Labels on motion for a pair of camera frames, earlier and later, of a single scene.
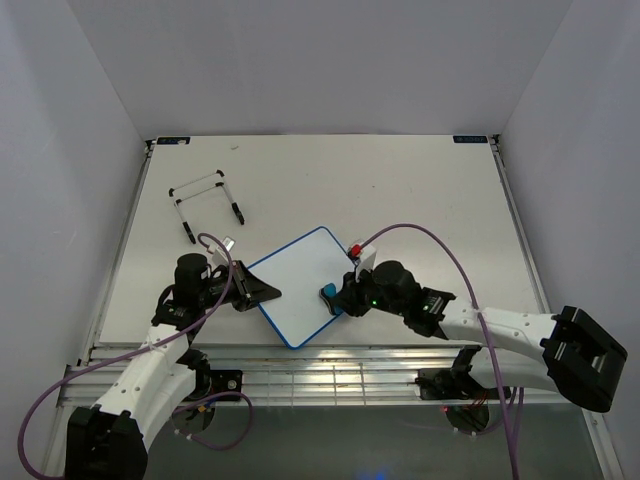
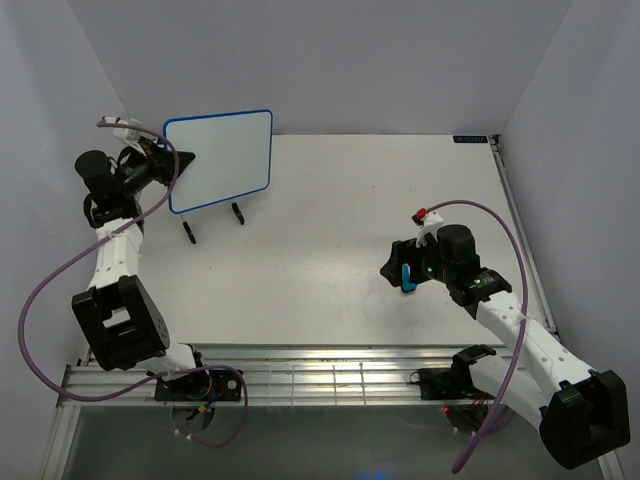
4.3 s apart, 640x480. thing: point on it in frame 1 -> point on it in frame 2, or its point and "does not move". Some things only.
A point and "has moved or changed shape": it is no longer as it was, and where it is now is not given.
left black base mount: [214, 381] does not move
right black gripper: [350, 297] -> [406, 252]
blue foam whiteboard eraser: [327, 293] has moved or changed shape
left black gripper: [250, 291] -> [161, 161]
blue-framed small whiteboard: [299, 271] -> [233, 156]
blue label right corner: [470, 139] does not move
